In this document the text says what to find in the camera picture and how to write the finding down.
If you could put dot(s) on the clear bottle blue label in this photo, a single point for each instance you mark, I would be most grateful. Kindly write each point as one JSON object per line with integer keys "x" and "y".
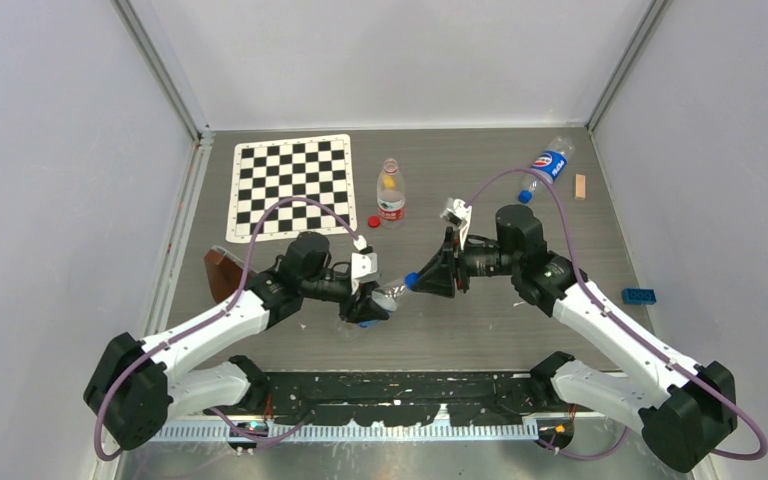
{"x": 376, "y": 305}

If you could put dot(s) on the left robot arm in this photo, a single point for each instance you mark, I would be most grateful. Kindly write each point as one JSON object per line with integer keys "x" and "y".
{"x": 141, "y": 384}

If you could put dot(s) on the black white chessboard mat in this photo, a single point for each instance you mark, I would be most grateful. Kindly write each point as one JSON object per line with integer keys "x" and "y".
{"x": 292, "y": 185}

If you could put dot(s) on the clear bottle red label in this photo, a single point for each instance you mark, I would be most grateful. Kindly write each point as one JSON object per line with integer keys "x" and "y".
{"x": 391, "y": 202}

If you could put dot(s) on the blue lego brick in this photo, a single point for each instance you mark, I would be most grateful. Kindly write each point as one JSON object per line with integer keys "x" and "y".
{"x": 638, "y": 296}

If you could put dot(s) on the pepsi bottle blue cap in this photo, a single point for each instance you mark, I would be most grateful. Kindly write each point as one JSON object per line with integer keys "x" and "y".
{"x": 549, "y": 164}

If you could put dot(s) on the tan wooden block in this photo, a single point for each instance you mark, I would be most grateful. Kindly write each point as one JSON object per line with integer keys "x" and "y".
{"x": 580, "y": 187}

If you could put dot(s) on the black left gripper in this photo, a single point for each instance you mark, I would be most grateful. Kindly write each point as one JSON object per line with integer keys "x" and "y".
{"x": 365, "y": 309}

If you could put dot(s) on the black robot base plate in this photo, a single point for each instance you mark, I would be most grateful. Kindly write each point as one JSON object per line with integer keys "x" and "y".
{"x": 401, "y": 399}

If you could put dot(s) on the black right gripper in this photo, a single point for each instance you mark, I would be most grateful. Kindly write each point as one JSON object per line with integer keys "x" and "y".
{"x": 438, "y": 277}

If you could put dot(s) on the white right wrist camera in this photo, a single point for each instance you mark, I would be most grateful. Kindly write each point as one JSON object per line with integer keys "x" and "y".
{"x": 458, "y": 214}

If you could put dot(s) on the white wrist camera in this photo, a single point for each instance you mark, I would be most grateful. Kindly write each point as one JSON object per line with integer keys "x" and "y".
{"x": 363, "y": 268}
{"x": 458, "y": 214}

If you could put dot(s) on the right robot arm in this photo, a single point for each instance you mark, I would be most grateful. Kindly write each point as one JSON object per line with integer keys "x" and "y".
{"x": 678, "y": 406}

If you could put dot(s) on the slotted aluminium rail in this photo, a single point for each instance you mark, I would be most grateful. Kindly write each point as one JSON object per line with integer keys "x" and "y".
{"x": 211, "y": 429}

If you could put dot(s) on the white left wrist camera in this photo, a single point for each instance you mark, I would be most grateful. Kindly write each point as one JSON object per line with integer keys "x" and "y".
{"x": 363, "y": 268}

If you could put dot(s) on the brown wooden metronome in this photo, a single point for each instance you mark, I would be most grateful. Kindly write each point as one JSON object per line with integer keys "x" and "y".
{"x": 224, "y": 272}

